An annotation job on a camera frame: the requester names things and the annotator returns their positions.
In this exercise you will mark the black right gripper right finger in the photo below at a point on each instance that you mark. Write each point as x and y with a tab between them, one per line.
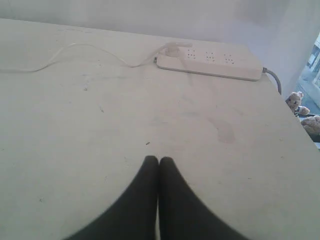
182	215

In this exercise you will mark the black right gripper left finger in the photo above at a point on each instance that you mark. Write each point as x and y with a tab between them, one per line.
133	215

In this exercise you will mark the brown teddy bear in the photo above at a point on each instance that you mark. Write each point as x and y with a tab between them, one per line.
294	103

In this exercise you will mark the white power strip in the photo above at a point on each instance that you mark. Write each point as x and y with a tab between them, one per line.
219	60

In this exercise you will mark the white plug in strip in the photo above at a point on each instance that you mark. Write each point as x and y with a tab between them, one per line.
172	49

